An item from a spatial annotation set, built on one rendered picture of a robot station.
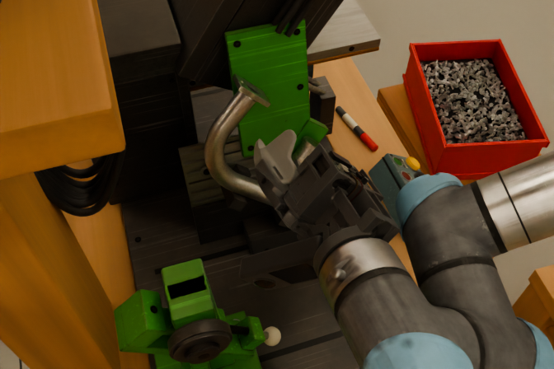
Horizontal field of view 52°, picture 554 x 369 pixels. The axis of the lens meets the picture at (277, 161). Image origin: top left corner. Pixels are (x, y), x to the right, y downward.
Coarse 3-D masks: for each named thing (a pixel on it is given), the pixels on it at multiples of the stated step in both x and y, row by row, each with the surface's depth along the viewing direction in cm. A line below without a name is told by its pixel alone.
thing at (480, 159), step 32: (416, 64) 126; (448, 64) 132; (480, 64) 132; (512, 64) 126; (416, 96) 129; (448, 96) 125; (480, 96) 126; (512, 96) 125; (448, 128) 119; (480, 128) 119; (512, 128) 119; (448, 160) 115; (480, 160) 116; (512, 160) 116
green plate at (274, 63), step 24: (288, 24) 79; (240, 48) 79; (264, 48) 80; (288, 48) 81; (240, 72) 81; (264, 72) 82; (288, 72) 83; (288, 96) 86; (264, 120) 87; (288, 120) 88
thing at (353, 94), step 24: (336, 72) 127; (336, 96) 122; (360, 96) 122; (336, 120) 118; (360, 120) 118; (384, 120) 118; (336, 144) 114; (360, 144) 114; (384, 144) 114; (360, 168) 110; (408, 264) 97
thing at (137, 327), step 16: (128, 304) 68; (144, 304) 66; (160, 304) 68; (128, 320) 67; (144, 320) 65; (160, 320) 67; (224, 320) 76; (256, 320) 82; (128, 336) 66; (144, 336) 65; (160, 336) 67; (240, 336) 81; (256, 336) 79; (128, 352) 67; (144, 352) 69; (160, 352) 70; (224, 352) 77; (240, 352) 79
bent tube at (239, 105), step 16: (240, 80) 80; (240, 96) 80; (256, 96) 79; (224, 112) 81; (240, 112) 81; (224, 128) 82; (208, 144) 83; (224, 144) 84; (208, 160) 84; (224, 160) 86; (224, 176) 86; (240, 176) 89; (240, 192) 89; (256, 192) 90
